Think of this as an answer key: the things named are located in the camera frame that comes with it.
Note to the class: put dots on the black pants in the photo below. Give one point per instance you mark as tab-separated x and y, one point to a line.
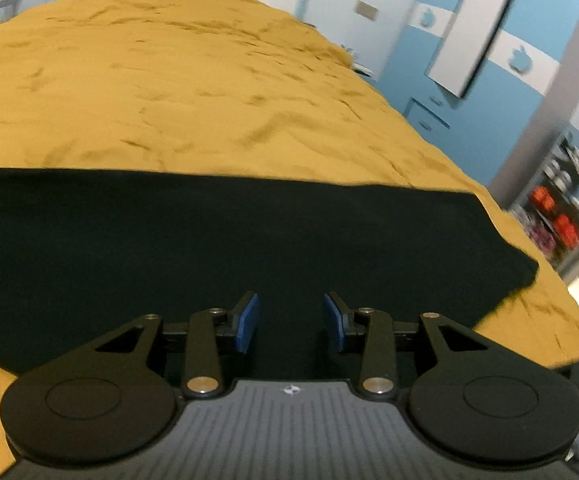
219	240

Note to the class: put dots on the open shelf with toys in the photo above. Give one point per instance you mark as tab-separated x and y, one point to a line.
562	210

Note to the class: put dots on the mustard yellow bed blanket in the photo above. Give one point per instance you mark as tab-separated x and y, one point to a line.
169	85

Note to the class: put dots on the beige wall switch plate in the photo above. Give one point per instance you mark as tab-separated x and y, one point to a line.
367	10

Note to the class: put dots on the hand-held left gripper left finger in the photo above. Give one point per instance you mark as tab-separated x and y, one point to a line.
247	322

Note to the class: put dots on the white wardrobe door panel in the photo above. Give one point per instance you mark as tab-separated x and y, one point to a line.
474	30

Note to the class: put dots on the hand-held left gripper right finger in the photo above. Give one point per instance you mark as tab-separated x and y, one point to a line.
333	322

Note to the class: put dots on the blue and white wardrobe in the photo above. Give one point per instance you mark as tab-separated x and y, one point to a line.
529	20

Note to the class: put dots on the blue drawer cabinet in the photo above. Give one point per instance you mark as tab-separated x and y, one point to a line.
427	116

